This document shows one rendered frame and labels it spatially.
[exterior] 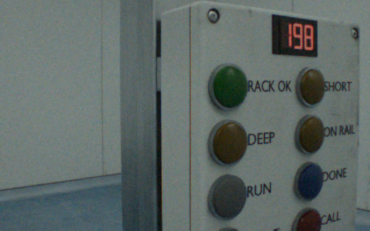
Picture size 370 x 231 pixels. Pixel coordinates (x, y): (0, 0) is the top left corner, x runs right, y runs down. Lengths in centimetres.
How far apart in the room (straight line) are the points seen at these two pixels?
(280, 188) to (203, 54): 12
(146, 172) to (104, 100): 427
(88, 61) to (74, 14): 49
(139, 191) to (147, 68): 10
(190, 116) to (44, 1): 412
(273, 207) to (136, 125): 12
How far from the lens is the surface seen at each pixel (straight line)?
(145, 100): 34
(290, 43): 33
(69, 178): 450
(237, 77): 28
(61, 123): 439
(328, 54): 36
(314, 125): 34
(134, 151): 36
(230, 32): 29
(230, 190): 29
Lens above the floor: 103
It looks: 3 degrees down
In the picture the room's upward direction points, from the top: straight up
